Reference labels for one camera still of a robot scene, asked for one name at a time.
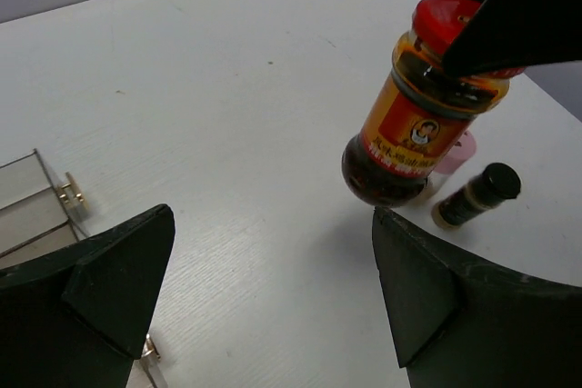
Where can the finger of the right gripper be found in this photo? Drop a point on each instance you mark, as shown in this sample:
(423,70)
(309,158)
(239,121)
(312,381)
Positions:
(505,34)

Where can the red lid sauce jar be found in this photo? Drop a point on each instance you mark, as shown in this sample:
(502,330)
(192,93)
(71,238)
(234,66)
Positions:
(420,112)

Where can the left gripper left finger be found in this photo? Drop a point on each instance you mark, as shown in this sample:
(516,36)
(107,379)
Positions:
(79,316)

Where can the small black cap jar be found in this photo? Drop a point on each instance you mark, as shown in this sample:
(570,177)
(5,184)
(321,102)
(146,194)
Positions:
(497,183)

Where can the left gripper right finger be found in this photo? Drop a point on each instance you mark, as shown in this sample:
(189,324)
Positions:
(459,320)

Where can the clear tiered acrylic rack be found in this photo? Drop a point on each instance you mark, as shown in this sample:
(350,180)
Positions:
(41,214)

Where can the pink cap white bottle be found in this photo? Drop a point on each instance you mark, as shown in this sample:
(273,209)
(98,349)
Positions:
(463,149)

